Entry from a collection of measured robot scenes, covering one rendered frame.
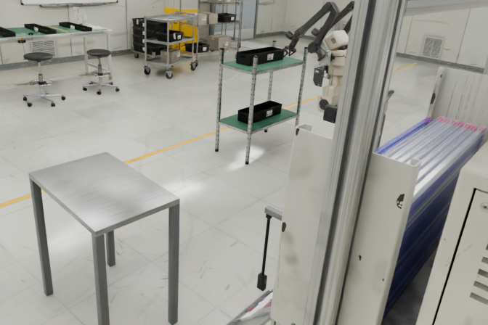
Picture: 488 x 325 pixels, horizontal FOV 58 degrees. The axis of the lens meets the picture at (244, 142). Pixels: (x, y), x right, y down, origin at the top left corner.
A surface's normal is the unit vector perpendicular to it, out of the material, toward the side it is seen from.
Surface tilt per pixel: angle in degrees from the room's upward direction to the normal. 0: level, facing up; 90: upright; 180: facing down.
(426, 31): 90
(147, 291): 0
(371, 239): 90
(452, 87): 90
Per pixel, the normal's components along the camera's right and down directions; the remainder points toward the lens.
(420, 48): -0.64, 0.25
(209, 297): 0.07, -0.92
